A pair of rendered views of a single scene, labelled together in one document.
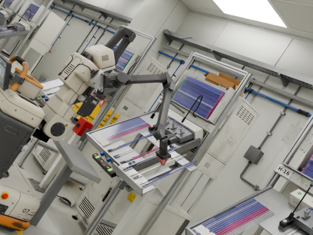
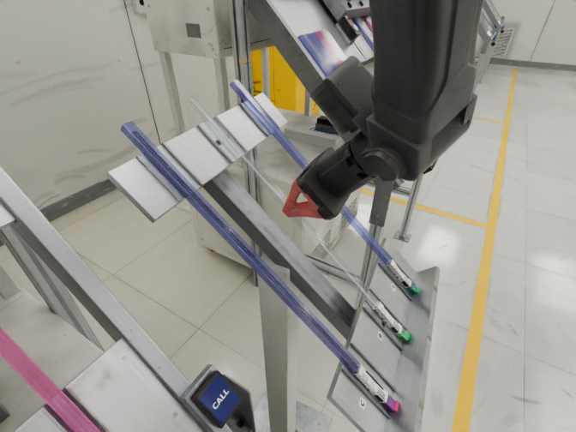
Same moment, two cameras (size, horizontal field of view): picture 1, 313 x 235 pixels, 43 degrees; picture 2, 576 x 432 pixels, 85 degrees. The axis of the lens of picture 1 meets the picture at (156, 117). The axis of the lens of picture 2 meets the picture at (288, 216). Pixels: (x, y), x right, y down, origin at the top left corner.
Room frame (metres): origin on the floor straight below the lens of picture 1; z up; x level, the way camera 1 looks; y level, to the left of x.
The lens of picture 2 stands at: (2.94, 0.16, 1.20)
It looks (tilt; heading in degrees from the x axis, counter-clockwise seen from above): 36 degrees down; 252
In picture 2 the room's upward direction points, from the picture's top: straight up
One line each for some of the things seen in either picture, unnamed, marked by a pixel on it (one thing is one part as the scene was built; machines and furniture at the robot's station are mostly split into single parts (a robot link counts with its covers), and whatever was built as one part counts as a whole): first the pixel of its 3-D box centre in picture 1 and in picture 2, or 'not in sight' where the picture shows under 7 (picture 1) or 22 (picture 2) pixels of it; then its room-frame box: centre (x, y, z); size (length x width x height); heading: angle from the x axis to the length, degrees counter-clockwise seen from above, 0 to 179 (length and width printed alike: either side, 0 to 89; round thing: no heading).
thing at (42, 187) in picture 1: (64, 154); not in sight; (3.88, 0.54, 0.39); 0.24 x 0.24 x 0.78; 40
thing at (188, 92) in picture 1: (200, 98); not in sight; (3.51, -0.23, 1.52); 0.51 x 0.13 x 0.27; 40
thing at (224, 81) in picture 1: (227, 83); not in sight; (3.78, -0.38, 1.82); 0.68 x 0.30 x 0.20; 40
